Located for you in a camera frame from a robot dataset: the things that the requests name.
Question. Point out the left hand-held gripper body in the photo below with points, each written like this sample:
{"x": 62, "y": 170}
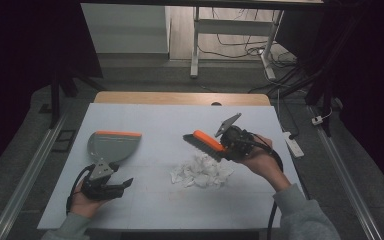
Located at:
{"x": 100, "y": 185}

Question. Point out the person's right hand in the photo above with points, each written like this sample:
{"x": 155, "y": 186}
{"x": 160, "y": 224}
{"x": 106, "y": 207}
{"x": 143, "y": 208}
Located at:
{"x": 263, "y": 163}

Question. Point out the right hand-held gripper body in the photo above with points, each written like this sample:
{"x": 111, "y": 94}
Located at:
{"x": 238, "y": 141}

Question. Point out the grey dustpan with orange edge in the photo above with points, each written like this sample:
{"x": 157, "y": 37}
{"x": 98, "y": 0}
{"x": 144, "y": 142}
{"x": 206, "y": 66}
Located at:
{"x": 115, "y": 146}

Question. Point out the dark curtain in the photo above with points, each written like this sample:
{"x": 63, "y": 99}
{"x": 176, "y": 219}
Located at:
{"x": 366, "y": 83}
{"x": 20, "y": 66}

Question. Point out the black stand legs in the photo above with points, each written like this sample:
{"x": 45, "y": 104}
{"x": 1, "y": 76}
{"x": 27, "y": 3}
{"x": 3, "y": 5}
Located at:
{"x": 56, "y": 96}

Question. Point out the pile of white tissue scraps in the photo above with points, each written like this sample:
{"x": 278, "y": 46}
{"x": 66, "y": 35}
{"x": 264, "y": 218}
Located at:
{"x": 201, "y": 171}

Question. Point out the white metal desk frame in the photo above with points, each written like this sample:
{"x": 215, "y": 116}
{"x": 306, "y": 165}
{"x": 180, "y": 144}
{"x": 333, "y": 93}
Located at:
{"x": 233, "y": 26}

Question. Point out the orange brush with black bristles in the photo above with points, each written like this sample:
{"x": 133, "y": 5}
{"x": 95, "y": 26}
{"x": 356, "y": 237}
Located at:
{"x": 206, "y": 141}

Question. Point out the white power strip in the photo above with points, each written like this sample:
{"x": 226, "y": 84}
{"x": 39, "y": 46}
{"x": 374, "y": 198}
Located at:
{"x": 294, "y": 145}

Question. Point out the person's left hand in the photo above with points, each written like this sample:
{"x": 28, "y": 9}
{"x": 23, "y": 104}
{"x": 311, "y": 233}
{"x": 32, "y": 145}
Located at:
{"x": 85, "y": 205}

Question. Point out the aluminium floor rail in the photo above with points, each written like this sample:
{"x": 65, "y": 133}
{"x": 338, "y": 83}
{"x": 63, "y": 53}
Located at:
{"x": 346, "y": 186}
{"x": 30, "y": 173}

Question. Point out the black floor frame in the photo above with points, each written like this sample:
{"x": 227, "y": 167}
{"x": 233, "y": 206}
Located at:
{"x": 63, "y": 141}

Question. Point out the wooden table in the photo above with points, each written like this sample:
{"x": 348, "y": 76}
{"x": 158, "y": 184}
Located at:
{"x": 180, "y": 98}

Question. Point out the white cabinet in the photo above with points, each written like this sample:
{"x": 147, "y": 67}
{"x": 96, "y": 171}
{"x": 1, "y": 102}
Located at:
{"x": 126, "y": 28}

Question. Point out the small white plug adapter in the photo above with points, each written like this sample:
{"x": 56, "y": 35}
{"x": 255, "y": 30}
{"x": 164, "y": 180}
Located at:
{"x": 317, "y": 120}

